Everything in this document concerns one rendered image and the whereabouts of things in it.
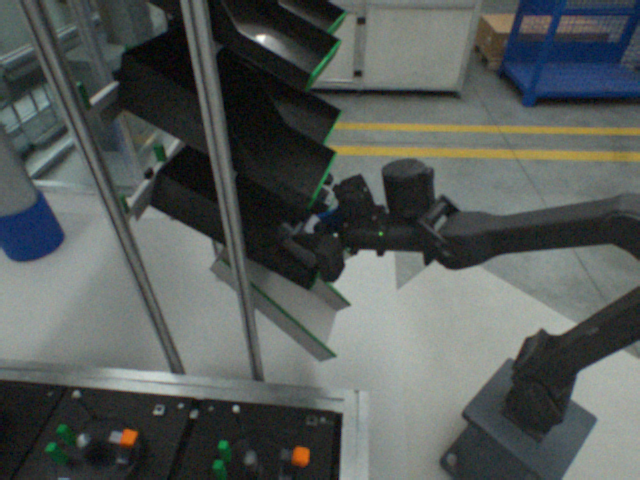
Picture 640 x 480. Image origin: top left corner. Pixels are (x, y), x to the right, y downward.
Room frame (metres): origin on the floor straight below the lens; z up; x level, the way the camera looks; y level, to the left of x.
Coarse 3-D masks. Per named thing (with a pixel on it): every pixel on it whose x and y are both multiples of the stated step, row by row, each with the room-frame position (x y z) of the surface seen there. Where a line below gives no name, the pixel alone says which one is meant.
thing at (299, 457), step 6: (282, 450) 0.25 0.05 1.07; (288, 450) 0.25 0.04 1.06; (294, 450) 0.25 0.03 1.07; (300, 450) 0.25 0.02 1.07; (306, 450) 0.25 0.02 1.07; (282, 456) 0.24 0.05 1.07; (288, 456) 0.25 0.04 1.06; (294, 456) 0.24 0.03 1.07; (300, 456) 0.24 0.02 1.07; (306, 456) 0.24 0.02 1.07; (288, 462) 0.25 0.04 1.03; (294, 462) 0.24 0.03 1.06; (300, 462) 0.24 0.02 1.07; (306, 462) 0.24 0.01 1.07; (288, 468) 0.24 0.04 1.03; (294, 468) 0.24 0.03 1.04; (282, 474) 0.24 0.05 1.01; (288, 474) 0.24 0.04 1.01
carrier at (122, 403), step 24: (72, 408) 0.37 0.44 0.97; (96, 408) 0.37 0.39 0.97; (120, 408) 0.36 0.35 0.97; (144, 408) 0.36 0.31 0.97; (168, 408) 0.36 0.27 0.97; (192, 408) 0.37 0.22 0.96; (48, 432) 0.32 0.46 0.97; (72, 432) 0.30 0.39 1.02; (96, 432) 0.31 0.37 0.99; (120, 432) 0.31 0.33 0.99; (144, 432) 0.32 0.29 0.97; (168, 432) 0.32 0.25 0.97; (48, 456) 0.28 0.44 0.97; (72, 456) 0.28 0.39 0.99; (96, 456) 0.27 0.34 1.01; (144, 456) 0.28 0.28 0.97; (168, 456) 0.28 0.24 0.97
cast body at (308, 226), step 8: (312, 216) 0.53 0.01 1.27; (304, 224) 0.52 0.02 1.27; (312, 224) 0.51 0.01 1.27; (320, 224) 0.51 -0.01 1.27; (280, 232) 0.53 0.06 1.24; (288, 232) 0.52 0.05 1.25; (296, 232) 0.51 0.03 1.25; (304, 232) 0.49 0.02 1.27; (312, 232) 0.50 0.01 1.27; (328, 232) 0.50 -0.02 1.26; (288, 240) 0.50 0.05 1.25; (288, 248) 0.50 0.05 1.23; (296, 248) 0.50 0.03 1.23; (296, 256) 0.50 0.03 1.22; (304, 256) 0.49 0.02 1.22; (312, 256) 0.49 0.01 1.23; (304, 264) 0.49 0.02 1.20; (312, 264) 0.49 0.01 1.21
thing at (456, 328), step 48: (432, 288) 0.75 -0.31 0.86; (480, 288) 0.75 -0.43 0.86; (432, 336) 0.60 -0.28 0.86; (480, 336) 0.60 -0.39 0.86; (528, 336) 0.60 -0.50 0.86; (432, 384) 0.47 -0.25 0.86; (480, 384) 0.48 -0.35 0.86; (576, 384) 0.48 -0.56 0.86; (624, 384) 0.48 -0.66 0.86; (432, 432) 0.37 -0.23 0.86; (624, 432) 0.37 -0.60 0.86
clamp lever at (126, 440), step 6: (114, 432) 0.28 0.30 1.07; (126, 432) 0.28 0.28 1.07; (132, 432) 0.28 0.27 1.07; (114, 438) 0.27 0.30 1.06; (120, 438) 0.27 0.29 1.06; (126, 438) 0.27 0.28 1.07; (132, 438) 0.27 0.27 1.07; (120, 444) 0.26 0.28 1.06; (126, 444) 0.26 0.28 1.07; (132, 444) 0.26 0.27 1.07; (126, 450) 0.27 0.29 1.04; (120, 456) 0.27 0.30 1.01; (126, 456) 0.27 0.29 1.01
